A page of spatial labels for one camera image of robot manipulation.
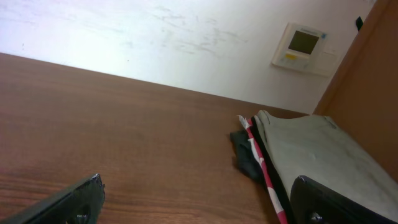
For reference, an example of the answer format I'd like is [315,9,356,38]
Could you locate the black denim garment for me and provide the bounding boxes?
[250,116,296,224]

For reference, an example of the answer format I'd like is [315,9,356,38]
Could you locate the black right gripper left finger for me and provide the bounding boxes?
[1,174,105,224]

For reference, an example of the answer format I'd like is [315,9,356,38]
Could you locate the brown wooden door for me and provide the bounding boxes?
[314,0,397,179]

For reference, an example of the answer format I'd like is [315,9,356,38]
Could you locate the red white striped garment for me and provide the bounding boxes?
[238,115,288,224]

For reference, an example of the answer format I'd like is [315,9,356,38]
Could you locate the beige wall control panel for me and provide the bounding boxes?
[271,22,337,77]

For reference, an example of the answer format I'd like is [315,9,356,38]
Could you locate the dark green garment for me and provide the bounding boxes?
[229,130,264,185]

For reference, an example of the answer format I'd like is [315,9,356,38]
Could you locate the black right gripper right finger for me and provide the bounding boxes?
[290,175,395,224]

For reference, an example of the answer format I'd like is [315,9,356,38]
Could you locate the khaki shorts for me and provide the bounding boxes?
[257,110,397,221]

